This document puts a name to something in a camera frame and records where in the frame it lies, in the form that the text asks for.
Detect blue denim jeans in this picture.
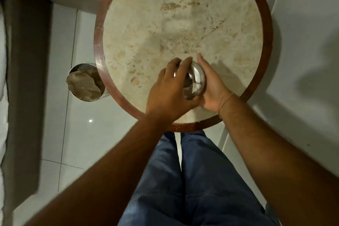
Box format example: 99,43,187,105
118,130,278,226

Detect white bedding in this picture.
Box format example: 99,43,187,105
0,9,10,226

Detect person's right forearm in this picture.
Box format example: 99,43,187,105
218,93,339,226

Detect shiny steel round container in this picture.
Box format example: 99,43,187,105
173,60,207,101

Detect round marble wooden-rimmed table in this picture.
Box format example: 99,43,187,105
93,0,274,133

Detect person's left hand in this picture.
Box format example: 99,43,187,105
146,57,201,123

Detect person's left forearm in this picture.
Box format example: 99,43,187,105
24,113,183,226

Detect thin string bracelet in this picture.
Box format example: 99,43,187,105
218,93,235,114

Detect person's right hand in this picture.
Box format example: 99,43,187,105
197,53,235,114

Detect perforated steel waste bin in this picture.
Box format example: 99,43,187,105
66,63,111,102

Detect brown bin liner bag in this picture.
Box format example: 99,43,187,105
66,68,105,102

